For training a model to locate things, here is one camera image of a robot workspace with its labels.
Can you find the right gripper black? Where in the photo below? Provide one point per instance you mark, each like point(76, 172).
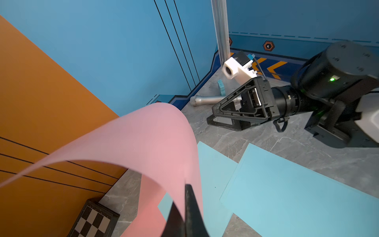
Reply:
point(241, 109)

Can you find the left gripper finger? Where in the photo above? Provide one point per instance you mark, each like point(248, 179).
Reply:
point(191, 225)

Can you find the light blue paper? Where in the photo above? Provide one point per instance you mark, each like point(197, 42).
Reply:
point(216, 170)
point(279, 198)

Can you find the pink paper small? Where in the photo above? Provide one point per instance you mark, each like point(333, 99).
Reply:
point(156, 141)

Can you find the pink paper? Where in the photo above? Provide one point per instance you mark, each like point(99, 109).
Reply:
point(149, 221)

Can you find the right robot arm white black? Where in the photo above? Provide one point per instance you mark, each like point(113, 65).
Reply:
point(339, 87)

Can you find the small teal block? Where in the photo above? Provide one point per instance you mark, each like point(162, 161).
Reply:
point(221, 87)

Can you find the silver microphone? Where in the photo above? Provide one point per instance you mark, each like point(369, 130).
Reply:
point(205, 100)

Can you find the black white checkerboard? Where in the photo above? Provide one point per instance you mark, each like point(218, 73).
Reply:
point(94, 220)

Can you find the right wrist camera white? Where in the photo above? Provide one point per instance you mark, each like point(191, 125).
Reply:
point(239, 67)

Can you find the right aluminium corner post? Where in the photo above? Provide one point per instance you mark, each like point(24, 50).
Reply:
point(220, 16)

